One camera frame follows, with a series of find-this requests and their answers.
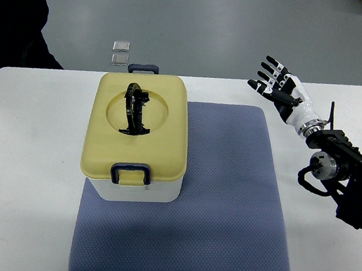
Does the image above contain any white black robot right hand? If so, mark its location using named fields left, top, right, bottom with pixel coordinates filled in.
left=248, top=56, right=325, bottom=138

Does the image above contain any yellow storage box lid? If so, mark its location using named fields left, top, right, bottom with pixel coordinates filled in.
left=80, top=72, right=188, bottom=186

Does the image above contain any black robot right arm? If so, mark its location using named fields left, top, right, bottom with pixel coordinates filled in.
left=297, top=102, right=362, bottom=229

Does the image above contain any white storage box base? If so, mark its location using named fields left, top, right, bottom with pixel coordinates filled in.
left=89, top=176, right=183, bottom=203

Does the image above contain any blue padded mat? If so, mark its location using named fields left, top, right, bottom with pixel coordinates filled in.
left=68, top=102, right=290, bottom=271

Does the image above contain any upper metal floor plate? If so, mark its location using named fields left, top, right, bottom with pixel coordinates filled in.
left=112, top=40, right=131, bottom=52

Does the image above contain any metal floor plate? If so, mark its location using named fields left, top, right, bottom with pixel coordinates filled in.
left=111, top=53, right=129, bottom=66
left=112, top=40, right=131, bottom=52

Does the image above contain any lower metal floor plate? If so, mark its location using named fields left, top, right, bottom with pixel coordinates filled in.
left=111, top=53, right=129, bottom=66

